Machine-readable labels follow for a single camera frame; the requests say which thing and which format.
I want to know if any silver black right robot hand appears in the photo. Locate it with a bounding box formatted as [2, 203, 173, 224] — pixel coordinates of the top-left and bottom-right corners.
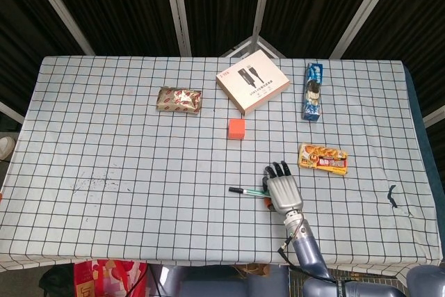
[261, 160, 304, 214]

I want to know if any white green marker pen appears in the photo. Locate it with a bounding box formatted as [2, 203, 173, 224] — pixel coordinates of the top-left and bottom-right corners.
[242, 188, 270, 198]

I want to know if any yellow curry box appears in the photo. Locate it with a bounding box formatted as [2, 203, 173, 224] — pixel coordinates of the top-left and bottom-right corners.
[297, 142, 349, 176]

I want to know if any orange cube block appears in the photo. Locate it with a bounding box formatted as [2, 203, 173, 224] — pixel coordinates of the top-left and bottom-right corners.
[227, 118, 247, 141]

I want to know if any black bag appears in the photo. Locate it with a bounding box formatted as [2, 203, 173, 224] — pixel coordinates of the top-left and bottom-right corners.
[38, 264, 76, 297]

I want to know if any blue cookie package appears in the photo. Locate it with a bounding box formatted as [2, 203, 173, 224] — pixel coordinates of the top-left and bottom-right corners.
[301, 62, 327, 122]

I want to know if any blue-grey robot torso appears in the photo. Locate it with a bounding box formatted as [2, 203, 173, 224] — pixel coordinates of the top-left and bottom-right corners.
[149, 264, 307, 297]

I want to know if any red shopping bag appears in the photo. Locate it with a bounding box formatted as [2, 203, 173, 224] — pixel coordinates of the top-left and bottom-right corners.
[72, 258, 149, 297]

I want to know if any checkered light blue tablecloth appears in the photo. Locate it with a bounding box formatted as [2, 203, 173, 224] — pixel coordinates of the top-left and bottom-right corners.
[0, 54, 445, 273]

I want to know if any gold red snack packet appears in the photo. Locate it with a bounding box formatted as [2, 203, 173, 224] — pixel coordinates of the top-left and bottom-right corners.
[154, 86, 203, 116]

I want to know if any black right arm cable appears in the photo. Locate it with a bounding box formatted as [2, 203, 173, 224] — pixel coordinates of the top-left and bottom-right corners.
[277, 220, 337, 282]

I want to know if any white metal partition frame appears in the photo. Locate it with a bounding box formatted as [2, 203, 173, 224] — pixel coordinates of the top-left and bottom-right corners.
[161, 0, 193, 57]
[422, 107, 445, 128]
[219, 0, 286, 59]
[0, 101, 26, 125]
[23, 0, 95, 56]
[329, 0, 404, 60]

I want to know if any white pink cable box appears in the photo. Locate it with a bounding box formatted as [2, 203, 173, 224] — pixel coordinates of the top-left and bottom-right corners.
[215, 49, 291, 116]

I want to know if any metal wire rack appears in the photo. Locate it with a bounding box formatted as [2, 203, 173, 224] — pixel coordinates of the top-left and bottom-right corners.
[288, 264, 413, 286]

